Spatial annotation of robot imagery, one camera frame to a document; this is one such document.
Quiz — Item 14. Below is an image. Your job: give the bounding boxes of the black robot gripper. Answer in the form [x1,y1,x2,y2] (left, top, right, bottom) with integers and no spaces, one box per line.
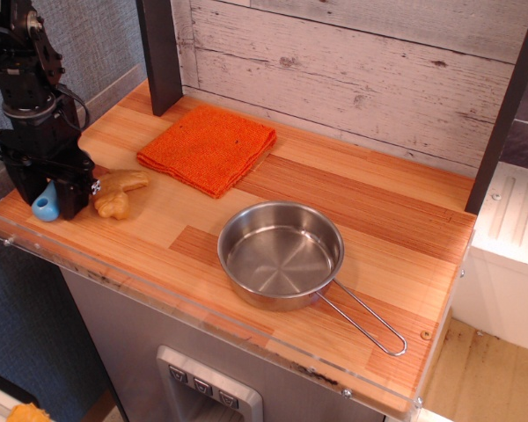
[0,94,99,220]

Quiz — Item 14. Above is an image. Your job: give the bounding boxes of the blue handled grey spoon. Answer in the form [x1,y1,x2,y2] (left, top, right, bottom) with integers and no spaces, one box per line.
[32,180,61,222]

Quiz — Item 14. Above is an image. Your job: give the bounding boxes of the tan toy chicken piece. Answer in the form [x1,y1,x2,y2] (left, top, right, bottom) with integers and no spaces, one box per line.
[92,170,150,220]

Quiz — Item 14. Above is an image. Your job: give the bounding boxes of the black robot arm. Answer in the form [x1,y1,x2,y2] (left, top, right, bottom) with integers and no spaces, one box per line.
[0,1,100,220]

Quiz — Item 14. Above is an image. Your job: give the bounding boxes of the orange folded cloth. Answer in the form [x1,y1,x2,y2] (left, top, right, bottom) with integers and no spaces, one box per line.
[136,105,277,199]

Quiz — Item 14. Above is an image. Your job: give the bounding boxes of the stainless steel pan bowl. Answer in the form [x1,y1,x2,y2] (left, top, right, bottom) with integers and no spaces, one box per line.
[216,200,408,357]

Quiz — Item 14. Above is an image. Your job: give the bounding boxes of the grey toy fridge cabinet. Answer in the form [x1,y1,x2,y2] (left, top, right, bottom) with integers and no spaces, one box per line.
[62,270,384,421]

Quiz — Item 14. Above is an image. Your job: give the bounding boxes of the orange object bottom left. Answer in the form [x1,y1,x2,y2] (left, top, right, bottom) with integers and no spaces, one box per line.
[5,403,52,422]

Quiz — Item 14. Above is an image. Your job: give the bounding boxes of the silver dispenser panel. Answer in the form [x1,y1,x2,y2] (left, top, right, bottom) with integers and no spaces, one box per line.
[157,346,264,421]

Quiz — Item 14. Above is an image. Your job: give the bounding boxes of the white toy sink unit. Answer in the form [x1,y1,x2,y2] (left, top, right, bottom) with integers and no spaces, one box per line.
[451,163,528,349]

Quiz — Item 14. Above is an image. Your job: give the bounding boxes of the dark left upright post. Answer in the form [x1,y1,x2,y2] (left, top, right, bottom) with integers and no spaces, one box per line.
[136,0,183,116]

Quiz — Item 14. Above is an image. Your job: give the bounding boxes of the dark upright post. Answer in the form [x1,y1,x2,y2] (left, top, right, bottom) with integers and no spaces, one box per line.
[465,28,528,215]
[136,0,183,116]

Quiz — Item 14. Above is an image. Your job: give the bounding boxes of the dark right upright post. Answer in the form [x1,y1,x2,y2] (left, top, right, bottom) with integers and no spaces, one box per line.
[465,28,528,215]

